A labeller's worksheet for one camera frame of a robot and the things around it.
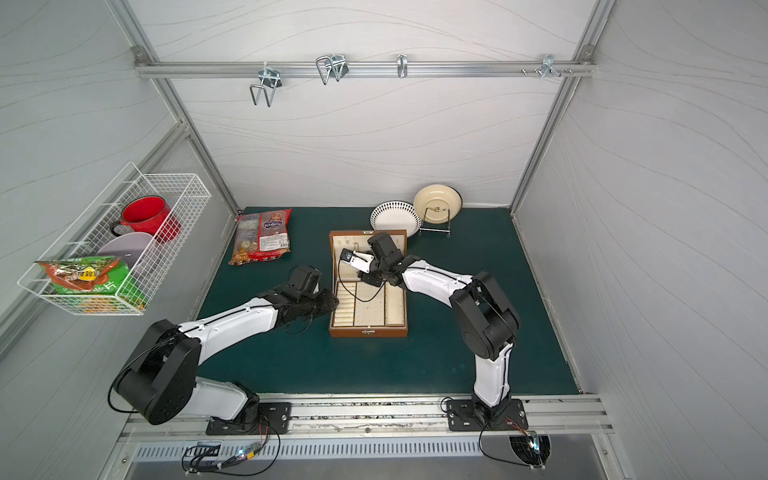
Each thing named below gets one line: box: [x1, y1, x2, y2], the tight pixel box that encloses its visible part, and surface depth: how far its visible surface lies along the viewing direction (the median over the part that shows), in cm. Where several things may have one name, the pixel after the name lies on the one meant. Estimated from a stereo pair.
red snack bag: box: [228, 209, 292, 266], surface depth 109 cm
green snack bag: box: [34, 256, 146, 310], surface depth 55 cm
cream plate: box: [413, 184, 463, 225], surface depth 106 cm
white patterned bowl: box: [370, 200, 423, 237], surface depth 121 cm
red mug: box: [110, 195, 182, 242], surface depth 67 cm
